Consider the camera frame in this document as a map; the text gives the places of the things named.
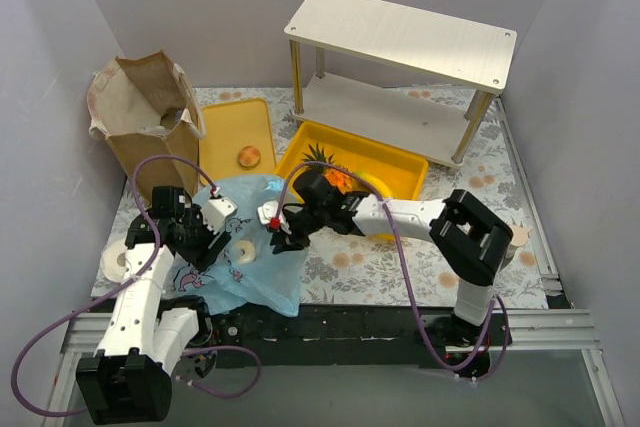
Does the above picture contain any toy pineapple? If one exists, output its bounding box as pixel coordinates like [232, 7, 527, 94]
[303, 143, 356, 194]

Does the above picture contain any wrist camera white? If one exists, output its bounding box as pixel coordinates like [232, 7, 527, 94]
[257, 200, 291, 234]
[201, 187, 238, 235]

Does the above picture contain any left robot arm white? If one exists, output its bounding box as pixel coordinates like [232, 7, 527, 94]
[76, 186, 237, 425]

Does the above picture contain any white toilet paper roll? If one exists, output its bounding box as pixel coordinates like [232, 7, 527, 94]
[100, 238, 128, 283]

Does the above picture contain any yellow banana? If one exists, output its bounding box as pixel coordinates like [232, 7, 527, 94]
[356, 171, 393, 198]

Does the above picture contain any blue plastic grocery bag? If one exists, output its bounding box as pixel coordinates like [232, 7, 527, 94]
[165, 175, 308, 317]

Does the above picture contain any flat yellow tray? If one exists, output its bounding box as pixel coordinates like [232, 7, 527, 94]
[199, 98, 276, 180]

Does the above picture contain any grey bottle beige cap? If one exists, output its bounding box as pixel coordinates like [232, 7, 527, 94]
[501, 225, 532, 268]

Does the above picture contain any purple cable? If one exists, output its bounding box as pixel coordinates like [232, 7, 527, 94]
[277, 161, 514, 383]
[10, 154, 262, 418]

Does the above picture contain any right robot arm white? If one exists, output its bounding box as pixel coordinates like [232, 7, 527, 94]
[257, 167, 514, 345]

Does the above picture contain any beige round biscuit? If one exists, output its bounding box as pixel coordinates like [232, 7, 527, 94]
[237, 145, 262, 169]

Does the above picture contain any brown paper bag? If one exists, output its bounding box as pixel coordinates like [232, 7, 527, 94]
[87, 50, 206, 200]

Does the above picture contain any deep yellow bin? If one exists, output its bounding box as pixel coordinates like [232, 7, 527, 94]
[274, 119, 430, 241]

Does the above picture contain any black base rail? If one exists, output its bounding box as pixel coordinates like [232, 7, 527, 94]
[144, 296, 511, 368]

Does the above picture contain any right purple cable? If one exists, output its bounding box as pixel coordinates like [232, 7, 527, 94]
[277, 161, 514, 383]

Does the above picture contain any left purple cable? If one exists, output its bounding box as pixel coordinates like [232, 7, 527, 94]
[10, 154, 262, 418]

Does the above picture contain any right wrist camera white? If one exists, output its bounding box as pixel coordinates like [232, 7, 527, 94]
[257, 200, 291, 234]

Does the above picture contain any white two-tier shelf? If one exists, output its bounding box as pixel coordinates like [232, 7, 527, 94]
[284, 0, 517, 168]

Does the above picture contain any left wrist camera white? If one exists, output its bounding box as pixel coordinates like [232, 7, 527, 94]
[201, 187, 238, 235]

